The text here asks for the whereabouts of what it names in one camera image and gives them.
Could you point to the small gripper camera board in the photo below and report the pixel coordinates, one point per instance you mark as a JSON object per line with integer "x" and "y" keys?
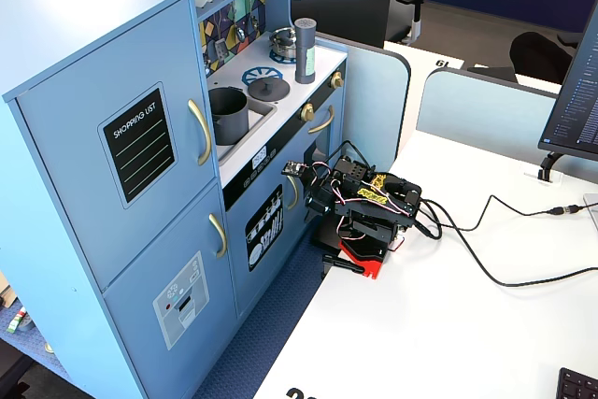
{"x": 294, "y": 168}

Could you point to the black monitor stand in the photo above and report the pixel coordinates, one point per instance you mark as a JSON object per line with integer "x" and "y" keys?
{"x": 547, "y": 164}

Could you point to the gray hanging toy spoon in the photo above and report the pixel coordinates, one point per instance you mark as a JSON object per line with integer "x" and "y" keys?
{"x": 239, "y": 33}

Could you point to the silver laptop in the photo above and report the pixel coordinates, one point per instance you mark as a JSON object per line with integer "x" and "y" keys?
{"x": 592, "y": 207}

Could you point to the dark gray pot lid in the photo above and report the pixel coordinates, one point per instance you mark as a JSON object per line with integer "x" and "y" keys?
{"x": 268, "y": 89}

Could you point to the long light blue desk divider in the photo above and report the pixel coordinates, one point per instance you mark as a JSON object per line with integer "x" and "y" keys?
{"x": 467, "y": 109}

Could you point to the shiny steel toy pot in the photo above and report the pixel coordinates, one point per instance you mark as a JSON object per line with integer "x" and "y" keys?
{"x": 282, "y": 41}

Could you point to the black office chair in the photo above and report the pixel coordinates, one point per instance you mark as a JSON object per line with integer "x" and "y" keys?
{"x": 537, "y": 53}

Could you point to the black dell monitor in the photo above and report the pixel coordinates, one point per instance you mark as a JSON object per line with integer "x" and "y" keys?
{"x": 345, "y": 6}

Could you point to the black keyboard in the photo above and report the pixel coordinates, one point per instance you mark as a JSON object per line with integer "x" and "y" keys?
{"x": 579, "y": 385}

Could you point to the blue fridge door with chalkboard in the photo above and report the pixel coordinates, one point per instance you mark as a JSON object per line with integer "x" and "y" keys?
{"x": 70, "y": 161}

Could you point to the red robot base plate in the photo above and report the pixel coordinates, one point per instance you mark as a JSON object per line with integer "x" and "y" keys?
{"x": 369, "y": 264}

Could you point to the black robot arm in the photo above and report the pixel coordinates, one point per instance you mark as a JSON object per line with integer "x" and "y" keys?
{"x": 374, "y": 214}

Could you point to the white toy sink basin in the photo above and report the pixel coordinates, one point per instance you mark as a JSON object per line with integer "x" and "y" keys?
{"x": 261, "y": 111}

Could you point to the blue wooden toy kitchen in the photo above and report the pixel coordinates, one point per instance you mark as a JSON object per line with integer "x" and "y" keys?
{"x": 70, "y": 44}

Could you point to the gold stove knob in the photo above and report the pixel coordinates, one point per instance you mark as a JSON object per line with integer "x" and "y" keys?
{"x": 336, "y": 80}
{"x": 307, "y": 112}

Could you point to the blue dishwasher door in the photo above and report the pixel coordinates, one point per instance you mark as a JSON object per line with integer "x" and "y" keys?
{"x": 240, "y": 277}

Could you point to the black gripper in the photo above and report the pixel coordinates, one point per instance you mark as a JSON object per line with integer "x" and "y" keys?
{"x": 314, "y": 196}

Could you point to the gray hanging toy utensil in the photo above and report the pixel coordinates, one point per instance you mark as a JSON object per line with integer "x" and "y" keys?
{"x": 255, "y": 21}

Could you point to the blue freezer door with dispenser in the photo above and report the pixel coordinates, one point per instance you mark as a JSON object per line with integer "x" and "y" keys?
{"x": 140, "y": 324}

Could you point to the green red white marker box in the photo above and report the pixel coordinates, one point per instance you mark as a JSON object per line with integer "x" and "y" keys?
{"x": 18, "y": 319}

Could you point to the gray hanging toy spatula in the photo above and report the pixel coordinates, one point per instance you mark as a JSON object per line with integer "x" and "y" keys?
{"x": 220, "y": 49}

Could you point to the black table clamp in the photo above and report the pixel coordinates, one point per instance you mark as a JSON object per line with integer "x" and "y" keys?
{"x": 341, "y": 264}

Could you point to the dark gray toy pot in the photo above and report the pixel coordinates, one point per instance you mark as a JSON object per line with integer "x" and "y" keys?
{"x": 231, "y": 123}

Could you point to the lit computer monitor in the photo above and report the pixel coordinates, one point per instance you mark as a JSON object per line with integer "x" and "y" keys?
{"x": 574, "y": 100}

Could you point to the rounded light blue desk divider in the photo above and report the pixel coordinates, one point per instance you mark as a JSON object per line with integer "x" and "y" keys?
{"x": 374, "y": 90}

